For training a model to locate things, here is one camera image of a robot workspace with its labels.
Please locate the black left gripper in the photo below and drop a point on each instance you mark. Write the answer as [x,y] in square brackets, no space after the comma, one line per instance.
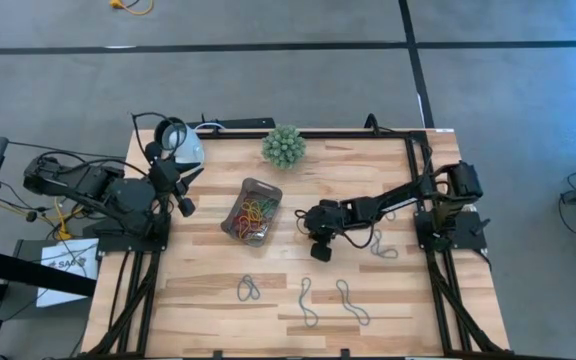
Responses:
[167,176]

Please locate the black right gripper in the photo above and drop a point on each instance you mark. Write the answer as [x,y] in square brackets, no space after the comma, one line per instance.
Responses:
[325,220]

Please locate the green rubber band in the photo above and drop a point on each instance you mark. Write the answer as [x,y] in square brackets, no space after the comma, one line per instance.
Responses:
[267,207]

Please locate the grey rubber band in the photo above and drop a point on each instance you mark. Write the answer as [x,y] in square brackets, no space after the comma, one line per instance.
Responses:
[390,216]

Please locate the smoky translucent plastic bin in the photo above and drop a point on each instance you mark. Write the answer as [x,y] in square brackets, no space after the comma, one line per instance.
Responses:
[255,186]

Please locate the orange-yellow rubber band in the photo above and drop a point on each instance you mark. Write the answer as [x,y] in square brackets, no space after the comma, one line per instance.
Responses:
[253,212]

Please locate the long teal rubber band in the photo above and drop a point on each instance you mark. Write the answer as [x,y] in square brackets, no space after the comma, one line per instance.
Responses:
[349,302]
[304,305]

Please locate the blue-grey rubber band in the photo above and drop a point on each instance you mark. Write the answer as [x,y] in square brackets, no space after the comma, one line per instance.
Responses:
[248,288]

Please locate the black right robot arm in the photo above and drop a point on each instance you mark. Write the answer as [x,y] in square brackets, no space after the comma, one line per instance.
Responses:
[393,202]

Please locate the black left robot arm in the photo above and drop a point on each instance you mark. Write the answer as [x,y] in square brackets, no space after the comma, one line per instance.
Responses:
[128,195]

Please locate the white table lamp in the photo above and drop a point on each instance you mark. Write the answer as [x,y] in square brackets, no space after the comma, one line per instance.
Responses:
[193,147]

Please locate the black power strip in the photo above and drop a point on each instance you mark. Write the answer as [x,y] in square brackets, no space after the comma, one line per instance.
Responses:
[248,123]

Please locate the green succulent in patterned pot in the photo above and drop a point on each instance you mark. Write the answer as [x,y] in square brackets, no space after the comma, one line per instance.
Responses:
[283,147]

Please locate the black clamp hook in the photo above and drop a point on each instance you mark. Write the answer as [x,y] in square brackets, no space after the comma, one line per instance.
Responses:
[372,122]

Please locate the long black floor tape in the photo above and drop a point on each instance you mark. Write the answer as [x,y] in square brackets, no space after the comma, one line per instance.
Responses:
[268,47]

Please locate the white paper sheet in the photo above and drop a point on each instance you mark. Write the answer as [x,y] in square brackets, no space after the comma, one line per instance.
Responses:
[60,299]

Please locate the short black floor tape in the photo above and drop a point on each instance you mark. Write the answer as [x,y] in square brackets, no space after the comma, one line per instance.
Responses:
[415,65]

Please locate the black beam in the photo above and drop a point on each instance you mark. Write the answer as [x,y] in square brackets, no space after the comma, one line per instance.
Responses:
[28,270]

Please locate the black aluminium table frame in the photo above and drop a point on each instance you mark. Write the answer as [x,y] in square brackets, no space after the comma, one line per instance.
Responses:
[343,135]

